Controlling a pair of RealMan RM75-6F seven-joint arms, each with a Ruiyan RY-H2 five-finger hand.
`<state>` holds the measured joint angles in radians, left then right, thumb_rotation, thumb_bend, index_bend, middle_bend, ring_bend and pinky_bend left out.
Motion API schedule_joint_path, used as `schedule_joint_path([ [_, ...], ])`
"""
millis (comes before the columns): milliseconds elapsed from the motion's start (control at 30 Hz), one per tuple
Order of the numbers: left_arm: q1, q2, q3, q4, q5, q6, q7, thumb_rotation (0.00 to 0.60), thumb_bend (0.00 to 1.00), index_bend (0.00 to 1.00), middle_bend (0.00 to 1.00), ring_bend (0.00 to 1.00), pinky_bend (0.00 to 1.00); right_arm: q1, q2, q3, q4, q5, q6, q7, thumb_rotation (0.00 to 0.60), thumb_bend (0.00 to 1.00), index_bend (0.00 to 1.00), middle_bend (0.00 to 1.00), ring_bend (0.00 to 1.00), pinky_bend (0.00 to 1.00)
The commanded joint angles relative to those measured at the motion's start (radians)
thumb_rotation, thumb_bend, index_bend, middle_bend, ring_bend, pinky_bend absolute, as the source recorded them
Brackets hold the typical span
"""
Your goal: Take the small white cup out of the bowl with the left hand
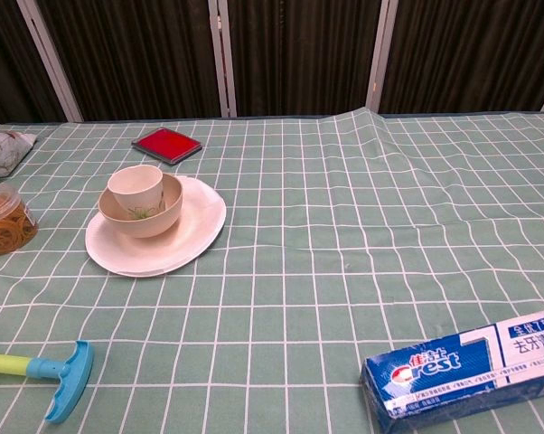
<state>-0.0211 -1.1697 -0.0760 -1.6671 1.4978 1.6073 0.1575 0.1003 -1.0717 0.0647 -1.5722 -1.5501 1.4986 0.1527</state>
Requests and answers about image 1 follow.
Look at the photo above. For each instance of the white paper cup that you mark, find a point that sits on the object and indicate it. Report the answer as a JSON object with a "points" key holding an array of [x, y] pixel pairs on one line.
{"points": [[134, 184]]}

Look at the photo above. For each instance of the green checked tablecloth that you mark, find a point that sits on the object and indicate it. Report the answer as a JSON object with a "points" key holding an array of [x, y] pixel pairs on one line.
{"points": [[326, 253]]}

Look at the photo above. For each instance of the white paper plate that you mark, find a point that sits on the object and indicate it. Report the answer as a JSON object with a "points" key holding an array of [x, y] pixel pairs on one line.
{"points": [[195, 226]]}

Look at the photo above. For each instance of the beige bowl with plant print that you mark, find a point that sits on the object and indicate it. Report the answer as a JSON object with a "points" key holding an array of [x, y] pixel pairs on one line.
{"points": [[156, 222]]}

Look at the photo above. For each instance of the red ink stamp pad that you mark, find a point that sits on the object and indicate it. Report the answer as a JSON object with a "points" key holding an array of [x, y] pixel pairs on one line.
{"points": [[169, 141]]}

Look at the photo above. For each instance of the blue Crest toothpaste box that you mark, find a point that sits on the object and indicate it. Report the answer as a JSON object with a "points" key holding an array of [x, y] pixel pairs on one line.
{"points": [[457, 380]]}

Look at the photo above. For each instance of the blue yellow toy water pump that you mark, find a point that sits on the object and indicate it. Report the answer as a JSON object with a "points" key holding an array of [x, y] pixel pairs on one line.
{"points": [[68, 375]]}

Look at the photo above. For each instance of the clear jar of rubber bands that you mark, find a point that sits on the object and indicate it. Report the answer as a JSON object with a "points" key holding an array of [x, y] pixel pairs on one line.
{"points": [[5, 223]]}

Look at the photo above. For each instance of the grey snack packet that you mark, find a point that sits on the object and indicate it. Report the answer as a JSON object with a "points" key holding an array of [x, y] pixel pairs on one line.
{"points": [[3, 151]]}

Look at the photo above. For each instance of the dark folding screen with white frame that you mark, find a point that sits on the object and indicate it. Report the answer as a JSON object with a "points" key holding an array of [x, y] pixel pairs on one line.
{"points": [[299, 54]]}

